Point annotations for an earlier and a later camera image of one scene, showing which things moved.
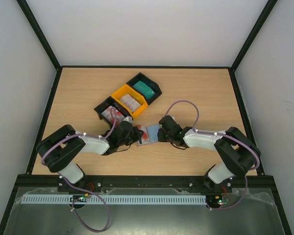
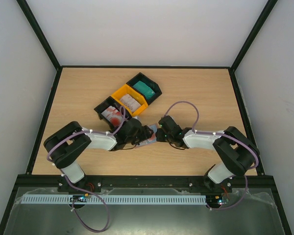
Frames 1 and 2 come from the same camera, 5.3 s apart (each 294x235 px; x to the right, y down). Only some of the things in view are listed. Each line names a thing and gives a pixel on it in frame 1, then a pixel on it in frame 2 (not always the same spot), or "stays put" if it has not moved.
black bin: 108,103 stays put
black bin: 150,83 stays put
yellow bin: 127,89 stays put
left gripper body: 133,138 -> 144,136
